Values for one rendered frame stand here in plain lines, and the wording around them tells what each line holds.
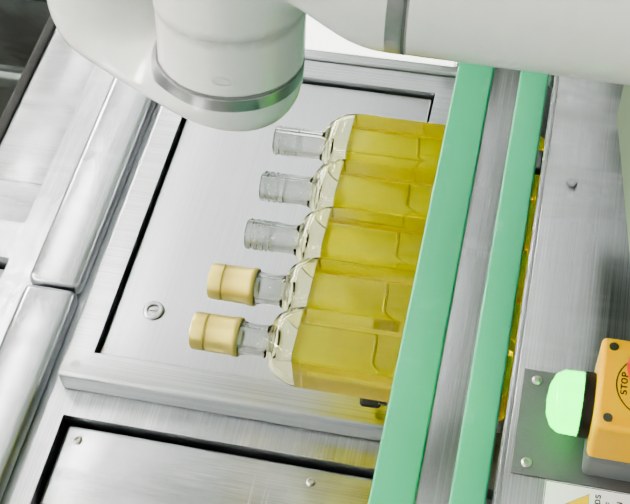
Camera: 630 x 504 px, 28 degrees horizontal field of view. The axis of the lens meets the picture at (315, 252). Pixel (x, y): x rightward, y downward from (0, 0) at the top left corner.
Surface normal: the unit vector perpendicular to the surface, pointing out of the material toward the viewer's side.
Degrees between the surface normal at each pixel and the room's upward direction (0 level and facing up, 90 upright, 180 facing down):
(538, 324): 90
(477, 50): 91
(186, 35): 74
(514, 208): 90
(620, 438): 90
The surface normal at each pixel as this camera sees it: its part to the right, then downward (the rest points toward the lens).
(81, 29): -0.50, 0.54
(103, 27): -0.11, 0.55
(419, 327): -0.04, -0.59
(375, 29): -0.19, 0.82
